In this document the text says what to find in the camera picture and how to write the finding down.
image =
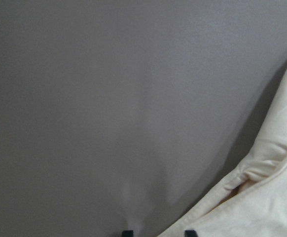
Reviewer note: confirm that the beige long-sleeve printed t-shirt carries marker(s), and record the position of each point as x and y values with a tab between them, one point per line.
250	201

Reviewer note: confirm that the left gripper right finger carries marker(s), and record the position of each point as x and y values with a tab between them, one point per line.
190	233

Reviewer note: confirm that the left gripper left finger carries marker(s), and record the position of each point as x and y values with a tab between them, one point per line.
127	233

